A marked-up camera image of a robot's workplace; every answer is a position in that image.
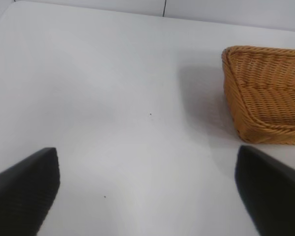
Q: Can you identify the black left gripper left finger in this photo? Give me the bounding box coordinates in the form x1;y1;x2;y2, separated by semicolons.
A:
0;147;61;236

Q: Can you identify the brown woven wicker basket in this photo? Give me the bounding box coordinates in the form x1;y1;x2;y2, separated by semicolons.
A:
221;45;295;146

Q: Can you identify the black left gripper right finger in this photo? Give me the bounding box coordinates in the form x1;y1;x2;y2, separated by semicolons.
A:
234;145;295;236

